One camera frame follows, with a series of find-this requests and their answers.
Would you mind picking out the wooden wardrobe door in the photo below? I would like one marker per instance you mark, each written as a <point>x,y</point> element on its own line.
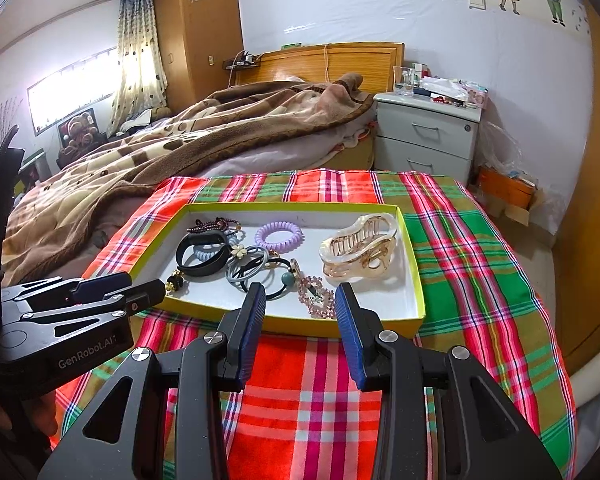
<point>577,250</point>

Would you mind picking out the rhinestone hair clip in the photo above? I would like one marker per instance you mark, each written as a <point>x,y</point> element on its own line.
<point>318,300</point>

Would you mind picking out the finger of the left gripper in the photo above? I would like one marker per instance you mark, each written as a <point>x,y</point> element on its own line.
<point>129,300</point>
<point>56,293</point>

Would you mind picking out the orange cardboard box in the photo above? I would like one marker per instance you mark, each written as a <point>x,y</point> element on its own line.
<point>511,191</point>

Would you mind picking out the yellow-green shallow box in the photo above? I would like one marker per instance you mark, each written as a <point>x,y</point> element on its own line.
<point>396,295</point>

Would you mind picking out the wooden headboard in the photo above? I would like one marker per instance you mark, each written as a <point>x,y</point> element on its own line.
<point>374,61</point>

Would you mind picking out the large pink hair claw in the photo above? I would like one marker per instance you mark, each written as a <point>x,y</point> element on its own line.
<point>362,250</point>

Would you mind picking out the teddy bear picture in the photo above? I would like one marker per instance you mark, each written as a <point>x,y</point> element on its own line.
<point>79,134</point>

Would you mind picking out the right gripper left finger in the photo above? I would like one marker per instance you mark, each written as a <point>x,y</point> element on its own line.
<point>120,434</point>

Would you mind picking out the black wristband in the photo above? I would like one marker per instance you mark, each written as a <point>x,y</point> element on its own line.
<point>201,254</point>

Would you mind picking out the tall wooden wardrobe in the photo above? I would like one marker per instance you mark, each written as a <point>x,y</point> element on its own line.
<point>196,38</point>

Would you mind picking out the patterned window curtain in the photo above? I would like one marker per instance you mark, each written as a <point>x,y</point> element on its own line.
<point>141,81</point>

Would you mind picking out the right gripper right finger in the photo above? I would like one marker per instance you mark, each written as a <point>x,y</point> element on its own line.
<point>481,434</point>

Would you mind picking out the grey bedside cabinet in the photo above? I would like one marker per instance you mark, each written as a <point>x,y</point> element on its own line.
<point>416,134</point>

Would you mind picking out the white paper roll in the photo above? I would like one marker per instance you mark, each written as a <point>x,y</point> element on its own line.
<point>585,382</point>

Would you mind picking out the colourful plaid cloth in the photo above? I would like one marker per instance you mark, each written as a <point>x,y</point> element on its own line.
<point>301,416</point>

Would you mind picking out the brown fleece blanket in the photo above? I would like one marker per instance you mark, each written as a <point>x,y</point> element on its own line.
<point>54,221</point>

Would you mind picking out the clear glass cup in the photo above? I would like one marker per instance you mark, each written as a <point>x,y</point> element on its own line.
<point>403,80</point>

